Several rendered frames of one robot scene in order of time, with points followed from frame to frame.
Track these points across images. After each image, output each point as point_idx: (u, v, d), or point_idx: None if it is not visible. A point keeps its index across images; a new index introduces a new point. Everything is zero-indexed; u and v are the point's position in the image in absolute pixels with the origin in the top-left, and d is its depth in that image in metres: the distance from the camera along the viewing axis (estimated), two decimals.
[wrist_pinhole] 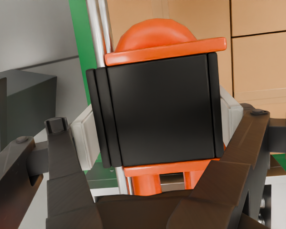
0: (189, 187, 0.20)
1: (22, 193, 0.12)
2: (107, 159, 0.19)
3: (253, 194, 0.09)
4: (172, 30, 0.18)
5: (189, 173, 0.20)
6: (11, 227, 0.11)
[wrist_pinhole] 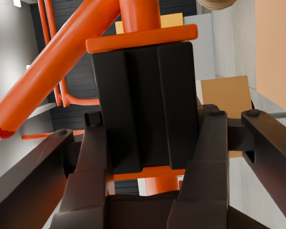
0: None
1: (55, 185, 0.13)
2: None
3: (228, 189, 0.09)
4: None
5: None
6: (40, 218, 0.11)
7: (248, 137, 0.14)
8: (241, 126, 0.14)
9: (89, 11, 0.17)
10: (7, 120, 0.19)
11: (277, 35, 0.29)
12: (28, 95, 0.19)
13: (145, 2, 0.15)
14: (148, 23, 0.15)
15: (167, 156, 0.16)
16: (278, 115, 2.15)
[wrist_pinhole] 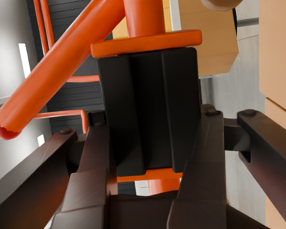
0: None
1: (58, 185, 0.13)
2: None
3: (225, 189, 0.09)
4: None
5: None
6: (43, 218, 0.11)
7: (243, 137, 0.14)
8: (237, 126, 0.14)
9: (94, 14, 0.17)
10: (12, 121, 0.20)
11: (280, 36, 0.29)
12: (33, 97, 0.19)
13: (150, 7, 0.15)
14: (153, 28, 0.15)
15: (170, 159, 0.16)
16: None
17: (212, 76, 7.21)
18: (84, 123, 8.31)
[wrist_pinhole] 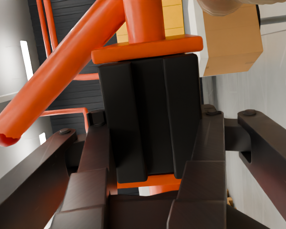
0: None
1: (58, 185, 0.13)
2: None
3: (226, 189, 0.09)
4: None
5: None
6: (43, 218, 0.11)
7: (244, 137, 0.14)
8: (237, 126, 0.14)
9: (94, 20, 0.17)
10: (12, 127, 0.19)
11: None
12: (33, 103, 0.19)
13: (151, 13, 0.15)
14: (153, 34, 0.15)
15: (171, 165, 0.16)
16: (284, 17, 1.95)
17: (215, 74, 7.20)
18: (86, 121, 8.27)
